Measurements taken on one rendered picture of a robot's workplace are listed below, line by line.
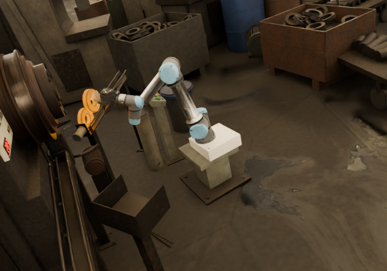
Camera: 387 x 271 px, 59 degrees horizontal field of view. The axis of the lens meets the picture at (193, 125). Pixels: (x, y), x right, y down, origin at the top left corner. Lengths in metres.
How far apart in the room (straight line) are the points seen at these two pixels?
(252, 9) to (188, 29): 1.04
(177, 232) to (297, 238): 0.75
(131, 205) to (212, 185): 0.96
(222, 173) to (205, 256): 0.65
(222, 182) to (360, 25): 2.10
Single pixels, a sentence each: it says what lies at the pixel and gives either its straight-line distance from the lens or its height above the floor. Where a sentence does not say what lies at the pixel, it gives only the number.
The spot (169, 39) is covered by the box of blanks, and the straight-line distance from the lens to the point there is 4.11.
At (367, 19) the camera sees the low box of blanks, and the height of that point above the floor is 0.55.
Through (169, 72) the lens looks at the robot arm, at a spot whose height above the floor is 0.97.
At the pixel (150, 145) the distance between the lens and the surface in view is 2.76.
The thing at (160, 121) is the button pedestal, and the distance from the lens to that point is 2.75.
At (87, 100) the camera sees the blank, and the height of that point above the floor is 0.87.
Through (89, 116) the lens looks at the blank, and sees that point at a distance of 2.46.
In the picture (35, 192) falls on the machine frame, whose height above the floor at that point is 0.87.
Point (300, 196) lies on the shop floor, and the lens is 2.43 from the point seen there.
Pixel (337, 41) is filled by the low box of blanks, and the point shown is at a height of 0.48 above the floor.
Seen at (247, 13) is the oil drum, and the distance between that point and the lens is 4.85.
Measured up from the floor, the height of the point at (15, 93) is 1.22.
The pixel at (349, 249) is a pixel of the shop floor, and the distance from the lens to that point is 2.16.
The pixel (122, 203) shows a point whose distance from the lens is 1.72.
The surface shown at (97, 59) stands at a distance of 4.52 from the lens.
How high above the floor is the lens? 1.67
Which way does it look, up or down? 30 degrees down
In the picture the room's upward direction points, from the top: 14 degrees counter-clockwise
